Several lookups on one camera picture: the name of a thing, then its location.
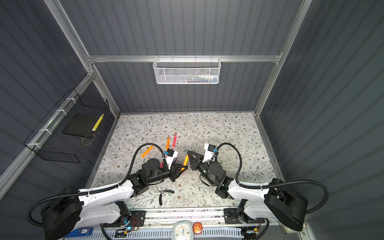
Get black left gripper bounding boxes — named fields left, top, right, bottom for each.
left=147, top=161, right=187, bottom=186

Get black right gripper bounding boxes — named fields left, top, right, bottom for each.
left=188, top=150, right=217, bottom=188

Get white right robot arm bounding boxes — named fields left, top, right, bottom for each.
left=187, top=151, right=308, bottom=232

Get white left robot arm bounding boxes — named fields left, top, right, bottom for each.
left=41, top=159, right=188, bottom=240

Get lone orange marker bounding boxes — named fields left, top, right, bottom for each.
left=141, top=146, right=154, bottom=158

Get white analog clock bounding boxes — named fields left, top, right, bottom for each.
left=171, top=221, right=194, bottom=240

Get red round button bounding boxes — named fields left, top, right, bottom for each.
left=193, top=222, right=203, bottom=235

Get yellow marker in basket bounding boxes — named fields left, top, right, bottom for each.
left=92, top=114, right=104, bottom=132

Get black flat pad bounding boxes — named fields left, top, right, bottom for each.
left=62, top=113, right=97, bottom=139

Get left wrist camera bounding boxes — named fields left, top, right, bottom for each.
left=165, top=149, right=178, bottom=170

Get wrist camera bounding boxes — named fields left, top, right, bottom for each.
left=165, top=149, right=178, bottom=170
left=203, top=143, right=218, bottom=163

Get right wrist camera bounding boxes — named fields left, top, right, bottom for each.
left=203, top=143, right=218, bottom=163

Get black handled pliers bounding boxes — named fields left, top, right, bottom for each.
left=159, top=189, right=175, bottom=206

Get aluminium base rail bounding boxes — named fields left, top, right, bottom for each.
left=125, top=204, right=271, bottom=230

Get white wire mesh basket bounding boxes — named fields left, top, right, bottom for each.
left=153, top=59, right=222, bottom=85

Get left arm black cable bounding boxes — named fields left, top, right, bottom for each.
left=25, top=143, right=169, bottom=228

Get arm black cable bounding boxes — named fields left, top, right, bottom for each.
left=25, top=143, right=169, bottom=228
left=215, top=142, right=329, bottom=214

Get black wire wall basket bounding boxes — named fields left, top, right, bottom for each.
left=24, top=89, right=110, bottom=164

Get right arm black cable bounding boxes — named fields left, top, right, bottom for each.
left=215, top=142, right=329, bottom=214

